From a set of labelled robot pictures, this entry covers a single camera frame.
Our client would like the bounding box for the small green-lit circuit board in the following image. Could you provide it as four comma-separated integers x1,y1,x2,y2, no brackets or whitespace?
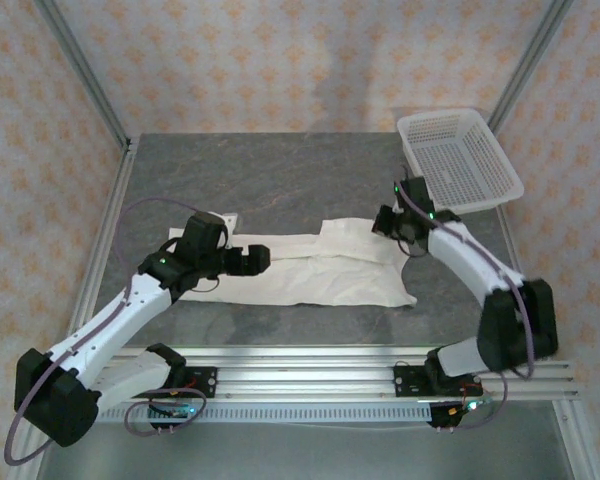
449,397,496,416
148,402,197,419

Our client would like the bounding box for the white perforated plastic basket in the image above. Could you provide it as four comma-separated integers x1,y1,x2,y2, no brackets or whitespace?
396,108,525,217

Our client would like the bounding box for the aluminium frame post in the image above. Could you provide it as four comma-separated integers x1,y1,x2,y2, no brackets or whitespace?
487,0,575,127
34,0,132,147

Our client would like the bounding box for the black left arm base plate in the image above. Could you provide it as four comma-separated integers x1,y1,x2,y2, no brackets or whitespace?
127,365,219,400

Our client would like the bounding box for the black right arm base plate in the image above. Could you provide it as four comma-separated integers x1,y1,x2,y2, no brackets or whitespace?
393,363,485,400

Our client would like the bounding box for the slotted grey cable duct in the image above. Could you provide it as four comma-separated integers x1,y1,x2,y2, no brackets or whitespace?
53,402,434,424

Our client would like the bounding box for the grey metal lower panel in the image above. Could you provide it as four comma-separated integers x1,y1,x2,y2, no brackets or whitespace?
34,422,576,480

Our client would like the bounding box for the white t-shirt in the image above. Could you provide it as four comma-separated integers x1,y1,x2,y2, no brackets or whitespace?
168,215,418,308

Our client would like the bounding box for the aluminium mounting rail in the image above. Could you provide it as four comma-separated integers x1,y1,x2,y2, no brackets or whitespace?
32,346,580,404

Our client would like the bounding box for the aluminium table side rail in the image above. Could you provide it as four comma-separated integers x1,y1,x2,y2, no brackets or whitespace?
497,207,599,480
7,135,142,480

